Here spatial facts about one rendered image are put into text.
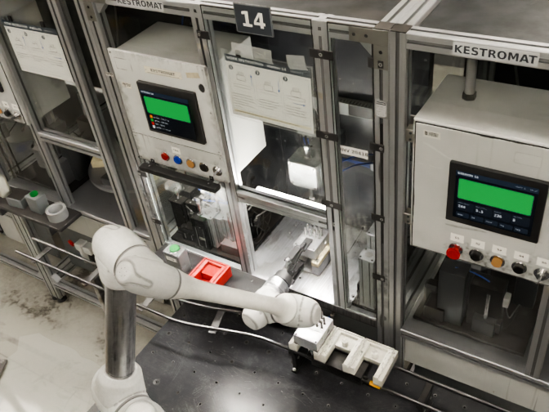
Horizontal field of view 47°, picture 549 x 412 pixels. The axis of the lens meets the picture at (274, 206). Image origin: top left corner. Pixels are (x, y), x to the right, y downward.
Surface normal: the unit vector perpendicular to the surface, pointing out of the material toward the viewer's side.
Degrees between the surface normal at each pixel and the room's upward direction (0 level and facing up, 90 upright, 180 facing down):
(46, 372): 0
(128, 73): 90
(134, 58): 90
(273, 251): 0
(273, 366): 0
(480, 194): 90
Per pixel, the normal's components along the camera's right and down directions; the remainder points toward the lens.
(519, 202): -0.52, 0.59
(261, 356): -0.11, -0.77
